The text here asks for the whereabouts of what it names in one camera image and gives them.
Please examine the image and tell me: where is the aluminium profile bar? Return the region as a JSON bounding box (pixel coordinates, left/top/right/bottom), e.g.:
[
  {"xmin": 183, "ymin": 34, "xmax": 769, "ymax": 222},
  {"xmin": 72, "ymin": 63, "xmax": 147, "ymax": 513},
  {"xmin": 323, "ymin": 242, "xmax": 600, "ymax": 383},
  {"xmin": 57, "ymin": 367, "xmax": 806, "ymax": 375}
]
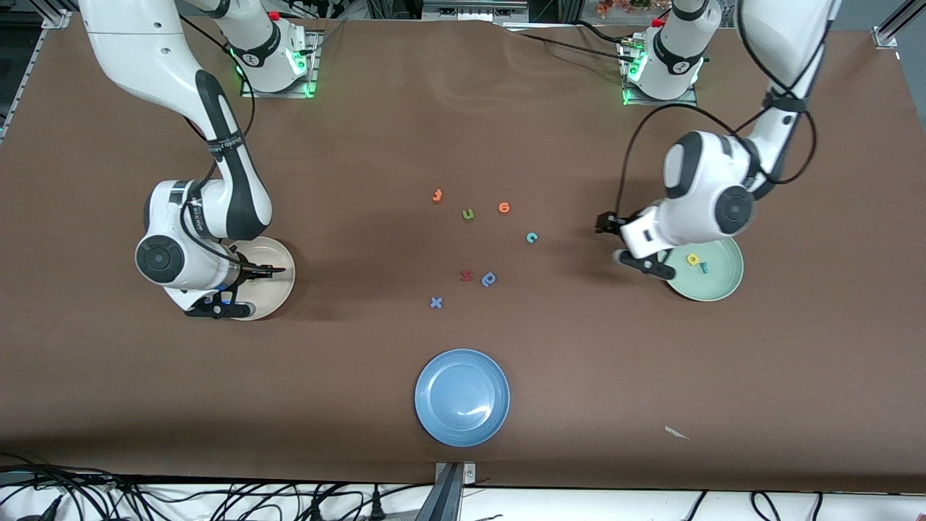
[{"xmin": 422, "ymin": 0, "xmax": 530, "ymax": 22}]

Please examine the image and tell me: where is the aluminium frame post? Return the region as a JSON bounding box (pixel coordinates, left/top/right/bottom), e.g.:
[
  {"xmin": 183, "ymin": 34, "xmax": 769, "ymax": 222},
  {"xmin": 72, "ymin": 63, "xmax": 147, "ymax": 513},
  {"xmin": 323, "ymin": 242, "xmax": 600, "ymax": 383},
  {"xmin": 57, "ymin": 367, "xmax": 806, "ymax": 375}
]
[
  {"xmin": 0, "ymin": 0, "xmax": 80, "ymax": 142},
  {"xmin": 872, "ymin": 0, "xmax": 926, "ymax": 50}
]

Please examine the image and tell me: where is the black cable on table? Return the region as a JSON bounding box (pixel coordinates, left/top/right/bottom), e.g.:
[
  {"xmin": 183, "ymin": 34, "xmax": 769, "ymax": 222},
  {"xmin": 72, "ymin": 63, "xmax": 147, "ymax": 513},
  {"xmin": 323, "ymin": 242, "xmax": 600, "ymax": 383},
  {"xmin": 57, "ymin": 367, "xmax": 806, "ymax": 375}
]
[{"xmin": 499, "ymin": 20, "xmax": 632, "ymax": 64}]

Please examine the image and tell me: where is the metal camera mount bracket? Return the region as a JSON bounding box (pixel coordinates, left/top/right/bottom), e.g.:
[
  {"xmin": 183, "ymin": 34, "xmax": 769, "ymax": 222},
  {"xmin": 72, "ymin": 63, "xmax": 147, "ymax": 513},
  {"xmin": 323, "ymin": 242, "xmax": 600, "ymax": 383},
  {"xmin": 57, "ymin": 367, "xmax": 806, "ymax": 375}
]
[{"xmin": 415, "ymin": 461, "xmax": 477, "ymax": 521}]

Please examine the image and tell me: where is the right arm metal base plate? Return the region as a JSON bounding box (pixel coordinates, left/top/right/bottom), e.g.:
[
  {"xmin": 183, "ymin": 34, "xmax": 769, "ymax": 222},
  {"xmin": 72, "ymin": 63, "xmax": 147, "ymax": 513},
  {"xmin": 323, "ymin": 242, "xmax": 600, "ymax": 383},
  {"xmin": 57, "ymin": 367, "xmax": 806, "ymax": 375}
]
[{"xmin": 240, "ymin": 29, "xmax": 322, "ymax": 99}]

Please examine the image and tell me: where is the beige round plate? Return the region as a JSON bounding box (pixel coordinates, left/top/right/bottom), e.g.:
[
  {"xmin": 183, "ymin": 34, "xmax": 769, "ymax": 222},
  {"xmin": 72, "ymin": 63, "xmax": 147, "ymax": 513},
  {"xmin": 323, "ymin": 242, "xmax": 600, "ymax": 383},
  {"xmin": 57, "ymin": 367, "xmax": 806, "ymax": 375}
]
[{"xmin": 228, "ymin": 236, "xmax": 297, "ymax": 321}]

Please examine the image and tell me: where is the green round plate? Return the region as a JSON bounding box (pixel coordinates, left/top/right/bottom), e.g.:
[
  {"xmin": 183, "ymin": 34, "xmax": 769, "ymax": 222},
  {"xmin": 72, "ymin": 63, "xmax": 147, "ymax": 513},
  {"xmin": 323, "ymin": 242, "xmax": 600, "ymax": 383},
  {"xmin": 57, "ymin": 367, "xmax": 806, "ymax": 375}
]
[{"xmin": 662, "ymin": 235, "xmax": 744, "ymax": 302}]

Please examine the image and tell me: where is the blue round plate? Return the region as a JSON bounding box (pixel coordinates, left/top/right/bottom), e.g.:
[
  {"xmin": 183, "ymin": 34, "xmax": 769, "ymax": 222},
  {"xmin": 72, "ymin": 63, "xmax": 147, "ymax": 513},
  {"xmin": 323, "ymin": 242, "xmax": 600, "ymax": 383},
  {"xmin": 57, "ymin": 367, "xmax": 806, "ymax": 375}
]
[{"xmin": 414, "ymin": 348, "xmax": 511, "ymax": 448}]

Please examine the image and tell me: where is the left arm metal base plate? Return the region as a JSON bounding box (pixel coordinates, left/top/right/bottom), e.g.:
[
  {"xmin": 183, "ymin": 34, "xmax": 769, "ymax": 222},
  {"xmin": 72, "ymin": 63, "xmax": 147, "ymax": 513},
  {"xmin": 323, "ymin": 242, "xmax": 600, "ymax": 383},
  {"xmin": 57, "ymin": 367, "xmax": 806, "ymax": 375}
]
[{"xmin": 621, "ymin": 36, "xmax": 700, "ymax": 109}]

